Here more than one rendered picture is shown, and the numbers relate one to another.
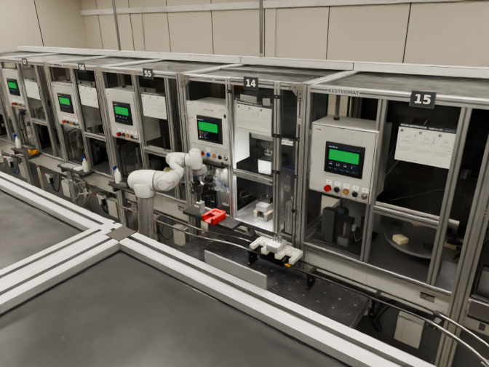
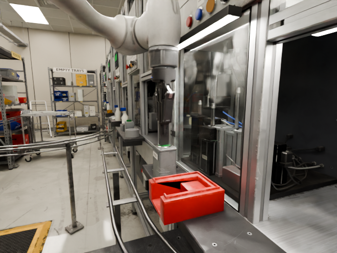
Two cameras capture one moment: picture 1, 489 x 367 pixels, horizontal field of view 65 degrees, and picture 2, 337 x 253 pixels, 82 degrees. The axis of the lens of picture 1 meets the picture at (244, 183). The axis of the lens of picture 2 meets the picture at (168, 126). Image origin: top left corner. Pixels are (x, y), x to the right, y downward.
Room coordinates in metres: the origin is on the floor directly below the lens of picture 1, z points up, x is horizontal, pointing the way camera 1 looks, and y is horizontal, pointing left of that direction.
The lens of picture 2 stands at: (2.37, 0.04, 1.19)
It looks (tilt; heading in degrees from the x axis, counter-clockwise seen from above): 9 degrees down; 32
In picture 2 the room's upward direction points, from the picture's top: straight up
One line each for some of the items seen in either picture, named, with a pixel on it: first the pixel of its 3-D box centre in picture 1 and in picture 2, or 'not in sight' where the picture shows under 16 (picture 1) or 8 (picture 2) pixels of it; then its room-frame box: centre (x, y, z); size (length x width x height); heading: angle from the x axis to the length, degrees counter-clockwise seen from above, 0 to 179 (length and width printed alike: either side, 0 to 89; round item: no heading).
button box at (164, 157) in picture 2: (199, 207); (166, 161); (2.90, 0.37, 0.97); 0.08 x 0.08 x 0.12; 53
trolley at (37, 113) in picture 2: not in sight; (51, 133); (4.33, 3.96, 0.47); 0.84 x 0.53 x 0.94; 137
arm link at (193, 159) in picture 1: (193, 158); (160, 22); (2.89, 0.39, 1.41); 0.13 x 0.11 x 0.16; 78
